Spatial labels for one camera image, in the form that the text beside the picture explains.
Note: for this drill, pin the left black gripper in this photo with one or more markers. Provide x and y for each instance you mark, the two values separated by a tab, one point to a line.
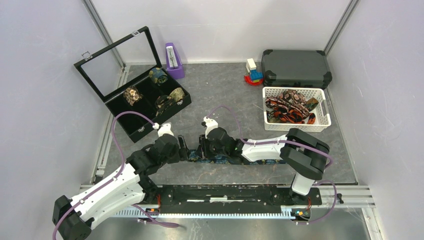
182	153

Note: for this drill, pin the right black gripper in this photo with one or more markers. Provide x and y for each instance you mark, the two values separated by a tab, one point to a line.
202	143

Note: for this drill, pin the blue yellow patterned tie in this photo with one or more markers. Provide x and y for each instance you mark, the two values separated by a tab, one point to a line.
195	157

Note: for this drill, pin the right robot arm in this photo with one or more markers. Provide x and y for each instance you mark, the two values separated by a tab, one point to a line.
306	154

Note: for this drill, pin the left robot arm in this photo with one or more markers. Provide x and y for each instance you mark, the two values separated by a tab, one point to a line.
75	217

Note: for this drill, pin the rolled olive gold tie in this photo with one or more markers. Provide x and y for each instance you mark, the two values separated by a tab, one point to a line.
177	94

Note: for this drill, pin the rolled brown floral tie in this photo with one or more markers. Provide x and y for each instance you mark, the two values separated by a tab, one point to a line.
132	95

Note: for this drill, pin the rolled teal tie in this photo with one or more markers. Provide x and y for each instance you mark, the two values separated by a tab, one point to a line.
158	76

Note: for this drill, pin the purple metronome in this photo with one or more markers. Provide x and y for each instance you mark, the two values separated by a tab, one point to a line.
174	64

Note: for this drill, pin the colourful toy block stack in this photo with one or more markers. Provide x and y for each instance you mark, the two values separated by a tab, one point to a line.
253	76

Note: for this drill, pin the white plastic basket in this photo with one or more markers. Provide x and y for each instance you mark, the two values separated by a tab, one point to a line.
323	119

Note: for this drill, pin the black tie display box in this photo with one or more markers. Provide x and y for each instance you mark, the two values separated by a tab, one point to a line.
137	120

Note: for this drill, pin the orange black tie pile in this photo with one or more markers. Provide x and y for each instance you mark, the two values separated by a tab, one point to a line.
291	107

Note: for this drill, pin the dark grey hard case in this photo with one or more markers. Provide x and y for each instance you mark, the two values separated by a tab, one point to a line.
295	68

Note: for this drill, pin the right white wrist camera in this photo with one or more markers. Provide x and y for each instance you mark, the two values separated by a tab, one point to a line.
209	124

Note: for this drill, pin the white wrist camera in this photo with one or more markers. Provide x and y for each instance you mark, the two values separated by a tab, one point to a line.
163	129
209	124

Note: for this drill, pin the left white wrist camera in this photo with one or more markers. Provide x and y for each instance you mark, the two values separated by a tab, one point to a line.
163	129

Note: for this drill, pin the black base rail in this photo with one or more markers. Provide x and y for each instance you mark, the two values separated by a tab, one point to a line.
229	199

